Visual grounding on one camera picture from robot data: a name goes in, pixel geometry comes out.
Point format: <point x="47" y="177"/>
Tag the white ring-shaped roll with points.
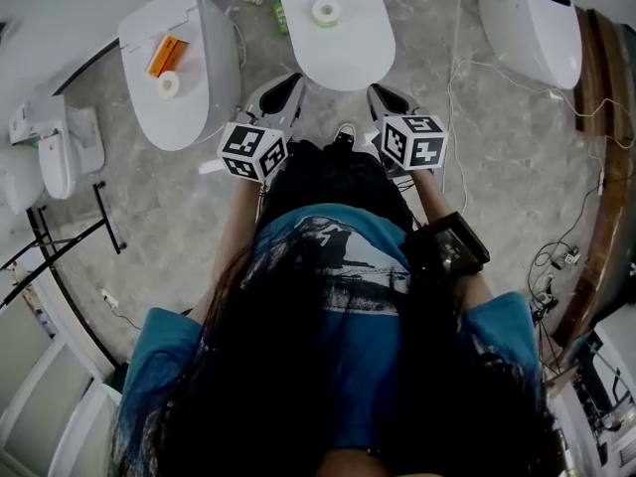
<point x="168" y="85"/>

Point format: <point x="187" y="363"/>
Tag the brown wooden curved border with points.
<point x="603" y="206"/>

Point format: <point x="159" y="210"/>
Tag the black wrist-mounted screen device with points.
<point x="447" y="246"/>

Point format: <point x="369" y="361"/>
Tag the person's blue printed t-shirt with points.
<point x="358" y="346"/>

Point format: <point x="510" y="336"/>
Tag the small white toilet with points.
<point x="59" y="167"/>

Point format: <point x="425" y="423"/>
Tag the white toilet with tank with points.
<point x="343" y="52"/>

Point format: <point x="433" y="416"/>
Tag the person's black shorts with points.
<point x="338" y="182"/>

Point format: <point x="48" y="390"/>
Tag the white toilet with black slot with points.
<point x="536" y="28"/>

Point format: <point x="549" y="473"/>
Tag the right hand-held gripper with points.
<point x="412" y="142"/>

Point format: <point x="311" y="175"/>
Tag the green bottle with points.
<point x="281" y="18"/>

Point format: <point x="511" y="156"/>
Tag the person's white shoe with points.
<point x="346" y="131"/>

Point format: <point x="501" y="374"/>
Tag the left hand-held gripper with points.
<point x="248" y="149"/>

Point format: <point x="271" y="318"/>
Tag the black metal rack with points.
<point x="107" y="216"/>

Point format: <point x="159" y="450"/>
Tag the person's right forearm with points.
<point x="429" y="197"/>

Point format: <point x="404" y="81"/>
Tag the white charger adapter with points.
<point x="569" y="257"/>

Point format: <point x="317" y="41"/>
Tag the person's left forearm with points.
<point x="238" y="216"/>

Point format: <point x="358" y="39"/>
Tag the orange box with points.
<point x="166" y="56"/>

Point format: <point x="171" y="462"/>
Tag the white framed panel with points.
<point x="35" y="390"/>

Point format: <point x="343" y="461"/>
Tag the white tankless toilet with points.
<point x="208" y="97"/>

